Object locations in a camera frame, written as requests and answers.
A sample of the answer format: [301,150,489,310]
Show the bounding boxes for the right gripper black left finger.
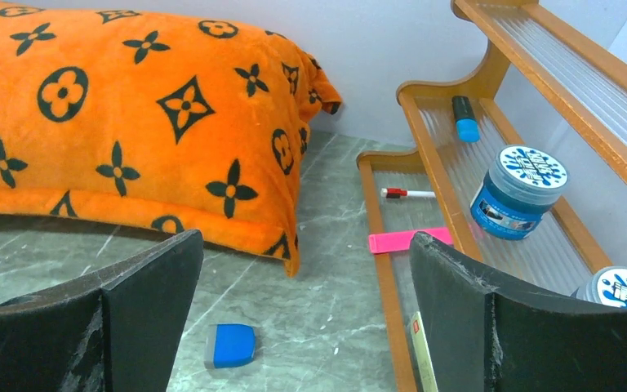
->
[0,229,203,391]

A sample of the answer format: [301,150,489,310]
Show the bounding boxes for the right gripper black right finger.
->
[410,232,627,391]

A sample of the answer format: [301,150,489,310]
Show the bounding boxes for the orange patterned pillowcase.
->
[0,1,342,276]

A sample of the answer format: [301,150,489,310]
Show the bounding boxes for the small cardboard box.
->
[410,311,438,392]

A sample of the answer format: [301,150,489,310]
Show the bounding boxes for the blue grey eraser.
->
[203,323,256,369]

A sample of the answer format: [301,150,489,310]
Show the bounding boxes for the pink flat strip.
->
[367,227,453,255]

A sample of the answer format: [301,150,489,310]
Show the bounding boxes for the blue jar far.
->
[571,266,627,309]

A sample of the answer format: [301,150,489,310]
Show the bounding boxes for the blue jar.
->
[469,145,569,240]
[571,266,627,309]

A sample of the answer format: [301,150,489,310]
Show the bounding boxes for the blue jar near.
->
[469,145,569,240]

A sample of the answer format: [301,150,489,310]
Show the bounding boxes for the red white marker pen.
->
[380,188,436,199]

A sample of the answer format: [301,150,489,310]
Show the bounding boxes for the wooden tiered shelf rack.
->
[357,1,627,391]

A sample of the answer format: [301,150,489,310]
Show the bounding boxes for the blue black highlighter marker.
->
[451,96,480,143]

